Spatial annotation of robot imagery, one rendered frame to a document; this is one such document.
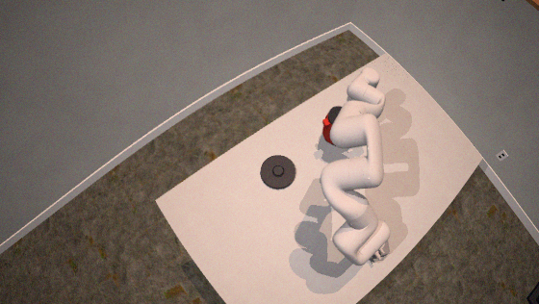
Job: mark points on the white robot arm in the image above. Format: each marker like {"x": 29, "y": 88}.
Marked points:
{"x": 341, "y": 178}

